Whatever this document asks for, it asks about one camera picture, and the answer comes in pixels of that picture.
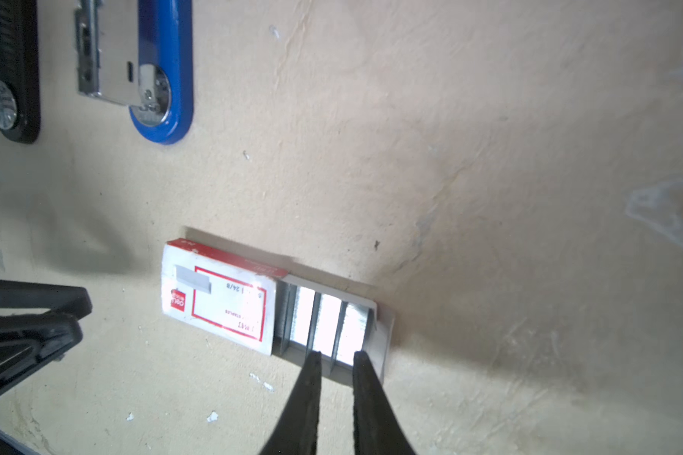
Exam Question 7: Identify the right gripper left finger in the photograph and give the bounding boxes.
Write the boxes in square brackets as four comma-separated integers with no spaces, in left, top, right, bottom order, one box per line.
[260,351,322,455]

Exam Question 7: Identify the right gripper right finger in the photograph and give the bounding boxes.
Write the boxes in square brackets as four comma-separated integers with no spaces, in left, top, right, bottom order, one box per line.
[352,351,415,455]

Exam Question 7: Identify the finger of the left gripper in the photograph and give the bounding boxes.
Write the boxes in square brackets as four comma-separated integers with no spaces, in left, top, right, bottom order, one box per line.
[0,314,83,396]
[0,280,92,319]

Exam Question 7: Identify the red white staples box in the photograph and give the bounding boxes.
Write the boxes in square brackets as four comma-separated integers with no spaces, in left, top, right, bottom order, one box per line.
[161,238,395,385]

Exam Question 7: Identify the black stapler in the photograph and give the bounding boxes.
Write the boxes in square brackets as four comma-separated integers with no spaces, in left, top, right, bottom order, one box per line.
[0,0,41,144]

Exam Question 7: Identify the blue stapler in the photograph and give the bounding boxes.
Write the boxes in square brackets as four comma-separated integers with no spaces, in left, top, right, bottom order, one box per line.
[74,0,194,145]

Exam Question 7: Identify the staple strips in box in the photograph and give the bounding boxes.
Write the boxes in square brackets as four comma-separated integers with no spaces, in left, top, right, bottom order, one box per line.
[273,282,374,371]

